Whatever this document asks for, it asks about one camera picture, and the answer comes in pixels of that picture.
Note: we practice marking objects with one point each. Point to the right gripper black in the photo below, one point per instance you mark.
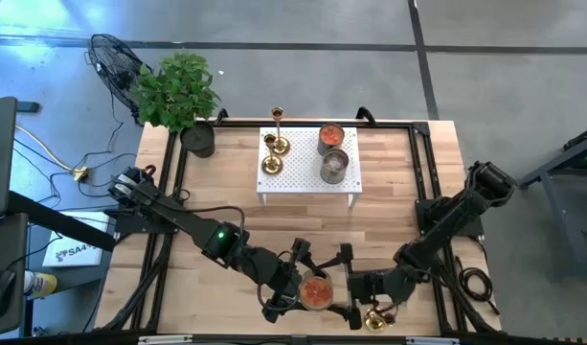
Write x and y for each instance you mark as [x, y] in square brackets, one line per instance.
[374, 286]

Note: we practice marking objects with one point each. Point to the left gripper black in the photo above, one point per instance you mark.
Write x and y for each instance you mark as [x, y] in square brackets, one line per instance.
[274, 273]

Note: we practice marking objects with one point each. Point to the tin can with orange contents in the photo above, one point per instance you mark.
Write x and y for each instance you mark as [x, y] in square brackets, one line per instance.
[316, 293]
[330, 134]

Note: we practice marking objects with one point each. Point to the gold brass candlestick holder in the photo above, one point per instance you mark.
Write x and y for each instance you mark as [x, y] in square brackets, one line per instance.
[272, 166]
[279, 144]
[373, 322]

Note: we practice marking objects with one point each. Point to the silver ribbed tin can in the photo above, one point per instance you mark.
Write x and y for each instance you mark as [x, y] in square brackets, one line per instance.
[334, 163]

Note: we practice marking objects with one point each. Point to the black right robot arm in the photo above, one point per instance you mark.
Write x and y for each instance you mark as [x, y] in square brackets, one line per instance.
[446, 220]

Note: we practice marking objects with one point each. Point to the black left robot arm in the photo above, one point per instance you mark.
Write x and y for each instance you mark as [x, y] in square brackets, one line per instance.
[178, 215]

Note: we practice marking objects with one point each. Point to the white perforated metal shelf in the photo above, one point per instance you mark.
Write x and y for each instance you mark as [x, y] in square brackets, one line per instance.
[302, 179]

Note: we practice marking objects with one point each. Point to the dark metal cart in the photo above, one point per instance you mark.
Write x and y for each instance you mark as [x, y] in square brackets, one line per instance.
[554, 225]

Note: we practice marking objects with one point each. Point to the green potted plant black pot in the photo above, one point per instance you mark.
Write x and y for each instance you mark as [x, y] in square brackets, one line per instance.
[178, 91]

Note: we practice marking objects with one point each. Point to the white label sheet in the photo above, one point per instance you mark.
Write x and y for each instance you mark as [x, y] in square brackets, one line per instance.
[73, 251]

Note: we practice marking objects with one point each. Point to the yellow power plug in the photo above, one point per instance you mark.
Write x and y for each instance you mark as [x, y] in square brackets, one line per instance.
[80, 173]

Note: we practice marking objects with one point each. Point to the black diagonal metal bar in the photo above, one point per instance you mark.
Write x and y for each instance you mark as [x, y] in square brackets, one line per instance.
[58, 221]

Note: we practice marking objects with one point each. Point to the yellow white spray can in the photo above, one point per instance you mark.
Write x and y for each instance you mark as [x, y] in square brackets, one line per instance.
[39, 283]

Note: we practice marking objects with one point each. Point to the black floor fan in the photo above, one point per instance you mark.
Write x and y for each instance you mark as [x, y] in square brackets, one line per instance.
[113, 67]

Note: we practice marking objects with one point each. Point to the dark grey desk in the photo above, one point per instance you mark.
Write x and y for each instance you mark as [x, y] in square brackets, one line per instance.
[6, 249]

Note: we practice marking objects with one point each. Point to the black stand foot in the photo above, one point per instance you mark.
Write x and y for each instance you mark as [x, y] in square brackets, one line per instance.
[27, 107]

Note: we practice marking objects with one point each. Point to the silver metal bracket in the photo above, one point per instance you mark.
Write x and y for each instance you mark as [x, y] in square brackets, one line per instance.
[164, 339]
[432, 341]

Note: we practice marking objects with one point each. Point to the black aluminium table frame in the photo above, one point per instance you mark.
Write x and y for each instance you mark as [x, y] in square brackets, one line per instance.
[384, 125]

